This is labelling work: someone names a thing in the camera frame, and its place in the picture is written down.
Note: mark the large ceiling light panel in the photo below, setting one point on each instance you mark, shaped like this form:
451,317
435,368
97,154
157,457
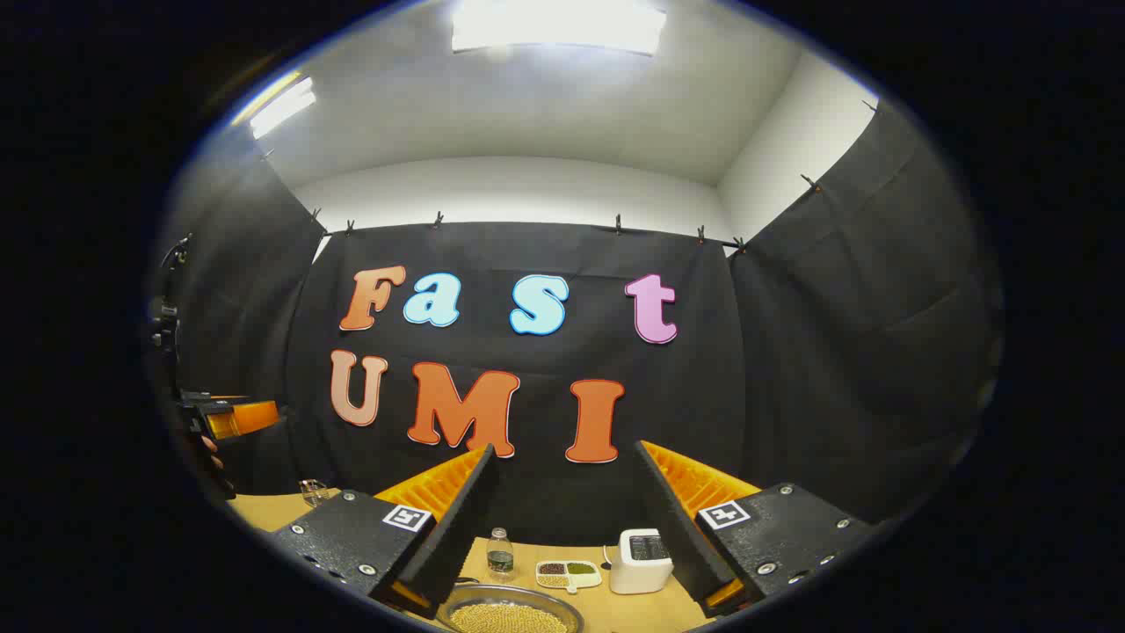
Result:
558,25

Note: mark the narrow ceiling light panel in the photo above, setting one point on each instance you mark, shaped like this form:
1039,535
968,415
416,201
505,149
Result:
283,107

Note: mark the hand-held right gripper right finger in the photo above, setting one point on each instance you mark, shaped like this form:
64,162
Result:
677,527

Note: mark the white toaster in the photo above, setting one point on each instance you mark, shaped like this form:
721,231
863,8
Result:
640,567

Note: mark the white divided bean dish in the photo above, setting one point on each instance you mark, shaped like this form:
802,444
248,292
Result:
571,576

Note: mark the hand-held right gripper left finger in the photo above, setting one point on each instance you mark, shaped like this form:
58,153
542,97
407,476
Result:
457,527

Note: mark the clear plastic water bottle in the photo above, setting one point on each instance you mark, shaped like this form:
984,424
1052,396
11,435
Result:
500,558

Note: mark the black camera stand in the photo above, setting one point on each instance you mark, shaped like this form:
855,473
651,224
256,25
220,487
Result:
167,325

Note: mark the pile of soybeans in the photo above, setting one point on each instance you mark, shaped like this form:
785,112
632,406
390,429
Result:
510,620

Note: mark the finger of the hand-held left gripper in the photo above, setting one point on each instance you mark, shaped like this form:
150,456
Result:
250,418

